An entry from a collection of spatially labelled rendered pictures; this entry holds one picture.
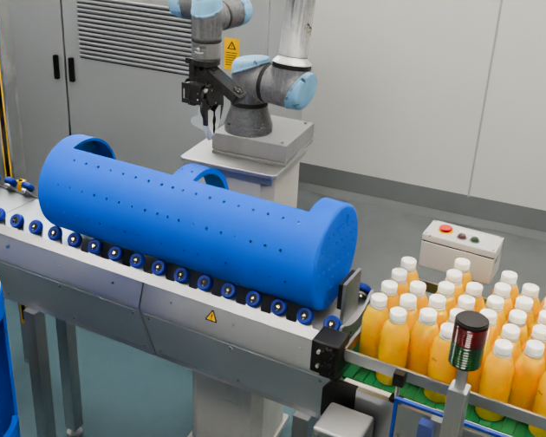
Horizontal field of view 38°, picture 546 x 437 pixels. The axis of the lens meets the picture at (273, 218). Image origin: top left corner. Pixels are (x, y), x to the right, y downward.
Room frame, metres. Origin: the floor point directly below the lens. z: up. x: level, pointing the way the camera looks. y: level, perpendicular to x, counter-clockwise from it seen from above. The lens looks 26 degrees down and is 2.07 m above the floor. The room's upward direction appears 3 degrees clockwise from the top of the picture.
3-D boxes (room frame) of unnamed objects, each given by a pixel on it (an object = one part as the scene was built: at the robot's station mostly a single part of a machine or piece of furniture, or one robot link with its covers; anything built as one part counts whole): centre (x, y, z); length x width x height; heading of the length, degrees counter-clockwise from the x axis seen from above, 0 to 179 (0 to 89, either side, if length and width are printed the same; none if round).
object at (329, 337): (1.55, -0.15, 0.95); 0.10 x 0.07 x 0.10; 153
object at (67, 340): (2.29, 0.70, 0.31); 0.06 x 0.06 x 0.63; 63
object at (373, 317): (1.60, -0.26, 0.99); 0.07 x 0.07 x 0.17
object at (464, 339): (1.26, -0.38, 1.23); 0.06 x 0.06 x 0.04
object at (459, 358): (1.26, -0.38, 1.18); 0.06 x 0.06 x 0.05
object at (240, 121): (2.35, 0.09, 1.27); 0.15 x 0.15 x 0.10
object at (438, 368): (1.48, -0.41, 0.99); 0.07 x 0.07 x 0.17
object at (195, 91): (1.94, 0.19, 1.49); 0.09 x 0.08 x 0.12; 63
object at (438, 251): (1.92, -0.52, 1.05); 0.20 x 0.10 x 0.10; 63
